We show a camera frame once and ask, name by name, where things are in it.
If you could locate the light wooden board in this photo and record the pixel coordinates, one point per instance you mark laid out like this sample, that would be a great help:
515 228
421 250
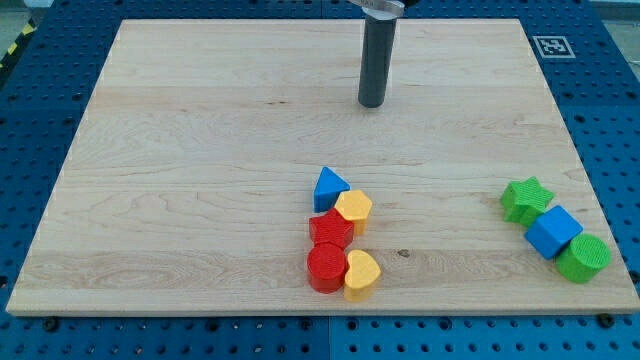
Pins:
187 188

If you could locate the yellow pentagon block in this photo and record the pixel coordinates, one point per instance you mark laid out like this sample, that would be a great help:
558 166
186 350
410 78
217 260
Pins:
355 206

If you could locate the red cylinder block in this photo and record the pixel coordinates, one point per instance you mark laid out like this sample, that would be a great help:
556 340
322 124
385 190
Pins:
326 265

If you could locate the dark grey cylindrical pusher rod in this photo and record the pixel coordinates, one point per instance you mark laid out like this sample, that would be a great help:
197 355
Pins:
376 57

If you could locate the red star block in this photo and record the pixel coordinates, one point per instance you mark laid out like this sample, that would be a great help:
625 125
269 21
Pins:
331 228

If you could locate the white fiducial marker tag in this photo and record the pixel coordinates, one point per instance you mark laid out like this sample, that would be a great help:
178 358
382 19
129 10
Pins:
553 47

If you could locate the green star block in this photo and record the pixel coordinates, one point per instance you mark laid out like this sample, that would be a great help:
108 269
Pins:
524 201

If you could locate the silver metal rod mount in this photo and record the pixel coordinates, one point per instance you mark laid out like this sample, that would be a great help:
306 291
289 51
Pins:
381 9

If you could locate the yellow heart block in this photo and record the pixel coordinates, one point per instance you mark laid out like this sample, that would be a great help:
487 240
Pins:
362 276

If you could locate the green cylinder block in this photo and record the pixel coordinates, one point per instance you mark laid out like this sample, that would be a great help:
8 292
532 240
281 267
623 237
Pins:
584 257

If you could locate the blue cube block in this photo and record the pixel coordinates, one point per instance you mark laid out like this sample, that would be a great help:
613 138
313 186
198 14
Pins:
552 231

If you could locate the blue triangle block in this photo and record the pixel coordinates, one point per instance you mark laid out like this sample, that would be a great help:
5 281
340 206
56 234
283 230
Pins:
327 190

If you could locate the yellow black hazard tape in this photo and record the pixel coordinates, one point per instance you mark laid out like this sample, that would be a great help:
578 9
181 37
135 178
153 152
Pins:
18 46

